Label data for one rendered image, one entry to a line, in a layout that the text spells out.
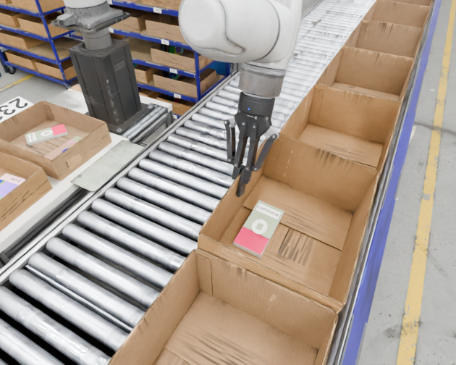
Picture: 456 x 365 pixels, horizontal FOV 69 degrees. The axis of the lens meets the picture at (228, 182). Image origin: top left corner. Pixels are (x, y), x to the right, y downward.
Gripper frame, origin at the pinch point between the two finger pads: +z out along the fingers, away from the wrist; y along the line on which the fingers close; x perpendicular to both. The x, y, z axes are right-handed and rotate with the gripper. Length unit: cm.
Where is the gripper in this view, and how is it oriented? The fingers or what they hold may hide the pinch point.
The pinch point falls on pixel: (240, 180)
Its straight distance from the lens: 78.0
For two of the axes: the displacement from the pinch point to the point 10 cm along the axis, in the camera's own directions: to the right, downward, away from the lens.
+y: -8.8, -3.3, 3.4
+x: -4.4, 3.2, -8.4
